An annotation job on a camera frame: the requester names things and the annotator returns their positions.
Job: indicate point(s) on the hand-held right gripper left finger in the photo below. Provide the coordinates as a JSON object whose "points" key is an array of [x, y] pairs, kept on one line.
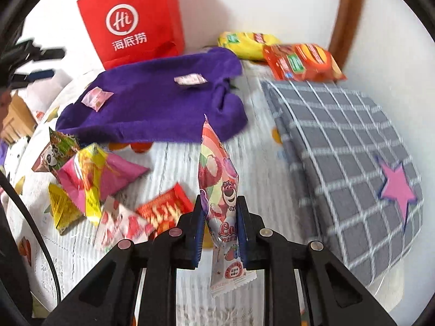
{"points": [[199, 232]]}

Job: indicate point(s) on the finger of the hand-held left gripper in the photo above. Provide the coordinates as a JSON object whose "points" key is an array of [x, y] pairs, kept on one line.
{"points": [[34, 75], [44, 52]]}

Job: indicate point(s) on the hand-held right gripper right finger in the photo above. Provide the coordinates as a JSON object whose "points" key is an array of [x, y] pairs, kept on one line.
{"points": [[242, 232]]}

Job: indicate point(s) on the red snack packet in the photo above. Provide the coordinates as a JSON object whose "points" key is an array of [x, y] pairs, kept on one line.
{"points": [[163, 207]]}

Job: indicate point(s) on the pink bear snack packet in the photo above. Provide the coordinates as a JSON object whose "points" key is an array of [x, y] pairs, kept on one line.
{"points": [[217, 176]]}

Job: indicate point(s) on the white strawberry snack packet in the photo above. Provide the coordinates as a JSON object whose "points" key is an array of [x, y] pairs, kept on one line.
{"points": [[119, 224]]}

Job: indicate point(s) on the panda print snack packet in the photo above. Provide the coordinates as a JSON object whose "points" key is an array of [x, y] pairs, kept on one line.
{"points": [[51, 156]]}

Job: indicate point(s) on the pink and yellow snack packet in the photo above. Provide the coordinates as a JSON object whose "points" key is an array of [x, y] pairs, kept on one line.
{"points": [[112, 176]]}

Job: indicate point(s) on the purple cloth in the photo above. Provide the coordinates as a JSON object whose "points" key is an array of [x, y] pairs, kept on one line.
{"points": [[153, 108]]}

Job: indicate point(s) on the light wooden furniture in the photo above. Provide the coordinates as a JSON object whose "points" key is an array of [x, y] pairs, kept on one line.
{"points": [[18, 119]]}

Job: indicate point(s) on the white lace fruit tablecloth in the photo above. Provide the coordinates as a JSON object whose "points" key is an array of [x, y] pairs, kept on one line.
{"points": [[265, 163]]}

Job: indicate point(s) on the red paper bag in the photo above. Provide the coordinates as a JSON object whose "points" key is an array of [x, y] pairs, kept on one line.
{"points": [[153, 6]]}

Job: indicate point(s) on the grey checked folded blanket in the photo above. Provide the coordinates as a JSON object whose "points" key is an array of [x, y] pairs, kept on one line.
{"points": [[340, 159]]}

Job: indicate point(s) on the yellow triangular snack packet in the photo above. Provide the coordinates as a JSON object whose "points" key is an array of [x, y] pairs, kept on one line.
{"points": [[63, 210]]}

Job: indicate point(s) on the red chip bag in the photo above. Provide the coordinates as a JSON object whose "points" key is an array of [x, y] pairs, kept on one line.
{"points": [[306, 62]]}

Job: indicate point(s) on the yellow chip bag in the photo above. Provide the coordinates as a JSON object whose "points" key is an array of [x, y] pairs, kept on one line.
{"points": [[238, 44]]}

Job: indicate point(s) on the brown wooden frame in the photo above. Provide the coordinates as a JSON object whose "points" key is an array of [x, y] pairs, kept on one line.
{"points": [[350, 6]]}

